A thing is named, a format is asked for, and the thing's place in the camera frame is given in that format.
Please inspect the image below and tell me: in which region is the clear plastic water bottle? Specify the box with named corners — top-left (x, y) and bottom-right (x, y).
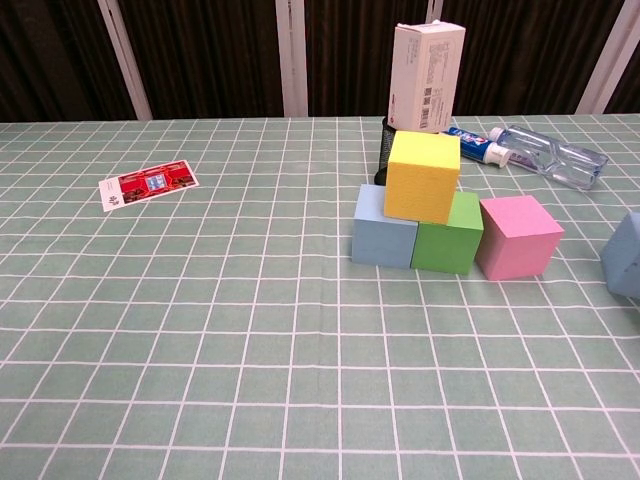
top-left (488, 124), bottom-right (610, 192)

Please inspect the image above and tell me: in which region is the blue white toothpaste tube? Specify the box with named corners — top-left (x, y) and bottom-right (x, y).
top-left (440, 125), bottom-right (512, 168)

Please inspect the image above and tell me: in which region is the green checked tablecloth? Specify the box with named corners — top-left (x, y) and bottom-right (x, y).
top-left (0, 115), bottom-right (640, 480)

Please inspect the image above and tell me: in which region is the light blue foam cube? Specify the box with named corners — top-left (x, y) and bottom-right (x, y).
top-left (599, 211), bottom-right (640, 300)
top-left (351, 183), bottom-right (420, 269)

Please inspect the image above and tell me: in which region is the green foam cube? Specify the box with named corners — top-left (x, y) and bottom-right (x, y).
top-left (410, 191), bottom-right (485, 276)

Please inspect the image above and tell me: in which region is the black mesh pen holder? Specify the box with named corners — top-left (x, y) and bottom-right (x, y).
top-left (373, 117), bottom-right (401, 186)

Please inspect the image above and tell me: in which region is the yellow foam cube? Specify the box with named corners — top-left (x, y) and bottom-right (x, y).
top-left (383, 130), bottom-right (462, 225)

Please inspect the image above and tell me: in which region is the white cardboard carton box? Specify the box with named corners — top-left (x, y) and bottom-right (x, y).
top-left (387, 19), bottom-right (467, 135)

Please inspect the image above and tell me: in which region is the red white printed card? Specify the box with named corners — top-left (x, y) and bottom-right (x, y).
top-left (98, 159), bottom-right (201, 213)

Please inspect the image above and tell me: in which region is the pink foam cube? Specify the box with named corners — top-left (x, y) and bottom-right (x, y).
top-left (473, 194), bottom-right (566, 282)

